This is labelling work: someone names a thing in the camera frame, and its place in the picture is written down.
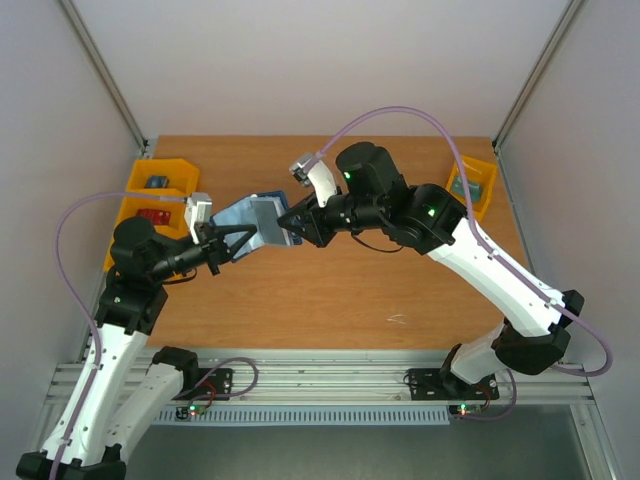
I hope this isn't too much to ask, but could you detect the yellow bin far left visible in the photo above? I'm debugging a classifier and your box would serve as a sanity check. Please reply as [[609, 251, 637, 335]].
[[126, 158, 200, 194]]

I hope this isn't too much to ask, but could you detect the blue card holder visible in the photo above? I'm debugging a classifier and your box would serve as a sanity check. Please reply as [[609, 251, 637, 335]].
[[209, 190, 303, 262]]

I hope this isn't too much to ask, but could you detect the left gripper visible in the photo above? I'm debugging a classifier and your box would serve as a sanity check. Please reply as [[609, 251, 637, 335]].
[[149, 219, 257, 283]]

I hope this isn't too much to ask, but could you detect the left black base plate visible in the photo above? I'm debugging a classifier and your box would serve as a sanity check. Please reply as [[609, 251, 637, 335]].
[[175, 367, 234, 401]]

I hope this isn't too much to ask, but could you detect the yellow bin right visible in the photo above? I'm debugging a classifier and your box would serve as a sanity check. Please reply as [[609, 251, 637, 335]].
[[446, 155, 498, 222]]

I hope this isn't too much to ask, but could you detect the controller board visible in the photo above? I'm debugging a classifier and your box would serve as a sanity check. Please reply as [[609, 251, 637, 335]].
[[449, 403, 485, 417], [175, 404, 208, 421]]

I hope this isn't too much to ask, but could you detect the yellow bin near left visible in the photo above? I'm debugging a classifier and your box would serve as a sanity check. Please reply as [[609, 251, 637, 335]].
[[103, 232, 122, 273]]

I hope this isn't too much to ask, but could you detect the teal card in bin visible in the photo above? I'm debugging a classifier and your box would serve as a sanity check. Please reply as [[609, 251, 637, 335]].
[[451, 176, 483, 203]]

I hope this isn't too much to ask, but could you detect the right controller board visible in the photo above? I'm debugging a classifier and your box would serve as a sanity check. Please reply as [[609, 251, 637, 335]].
[[449, 403, 485, 417]]

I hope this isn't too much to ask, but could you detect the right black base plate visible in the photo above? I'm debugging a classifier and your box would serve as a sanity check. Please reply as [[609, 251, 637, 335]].
[[403, 368, 500, 401]]

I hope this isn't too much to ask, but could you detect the yellow bin middle left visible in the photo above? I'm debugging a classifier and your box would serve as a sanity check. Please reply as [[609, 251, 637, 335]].
[[116, 197, 188, 239]]

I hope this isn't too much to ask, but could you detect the grey slotted cable duct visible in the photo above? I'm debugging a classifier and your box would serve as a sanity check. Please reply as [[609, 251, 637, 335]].
[[152, 405, 449, 428]]

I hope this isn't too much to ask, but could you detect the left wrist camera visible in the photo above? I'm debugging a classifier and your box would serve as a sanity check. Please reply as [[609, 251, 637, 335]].
[[184, 192, 213, 244]]

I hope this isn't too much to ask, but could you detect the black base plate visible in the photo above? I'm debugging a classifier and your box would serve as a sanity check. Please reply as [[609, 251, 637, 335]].
[[403, 368, 500, 401], [175, 367, 234, 401]]

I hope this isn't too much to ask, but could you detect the red card in bin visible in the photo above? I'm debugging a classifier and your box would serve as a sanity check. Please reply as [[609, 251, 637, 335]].
[[136, 208, 171, 226]]

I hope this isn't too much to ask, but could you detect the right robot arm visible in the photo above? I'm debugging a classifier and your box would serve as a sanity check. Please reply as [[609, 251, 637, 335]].
[[278, 142, 584, 399]]

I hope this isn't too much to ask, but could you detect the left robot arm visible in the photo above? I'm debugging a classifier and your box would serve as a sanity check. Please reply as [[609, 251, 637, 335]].
[[16, 217, 257, 479]]

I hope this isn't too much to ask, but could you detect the blue card in bin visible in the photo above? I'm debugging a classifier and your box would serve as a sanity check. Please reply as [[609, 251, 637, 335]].
[[144, 175, 169, 189]]

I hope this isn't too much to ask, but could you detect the left controller board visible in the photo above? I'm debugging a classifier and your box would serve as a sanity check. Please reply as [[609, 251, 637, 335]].
[[175, 404, 208, 421]]

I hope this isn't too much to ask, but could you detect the yellow bin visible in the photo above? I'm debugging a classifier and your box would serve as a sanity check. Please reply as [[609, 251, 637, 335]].
[[103, 232, 122, 273], [446, 155, 498, 222], [126, 158, 200, 194], [116, 197, 188, 239]]

